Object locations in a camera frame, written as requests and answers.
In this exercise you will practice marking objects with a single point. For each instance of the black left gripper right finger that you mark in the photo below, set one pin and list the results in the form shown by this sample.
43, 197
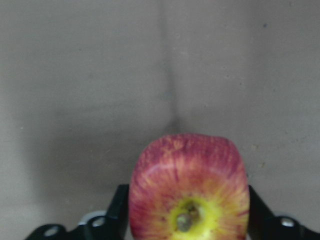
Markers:
263, 224

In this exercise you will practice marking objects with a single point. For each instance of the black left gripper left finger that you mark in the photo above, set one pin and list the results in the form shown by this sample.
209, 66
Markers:
110, 224

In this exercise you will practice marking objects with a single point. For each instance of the red yellow apple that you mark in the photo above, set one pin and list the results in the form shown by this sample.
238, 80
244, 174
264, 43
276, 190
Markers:
189, 187

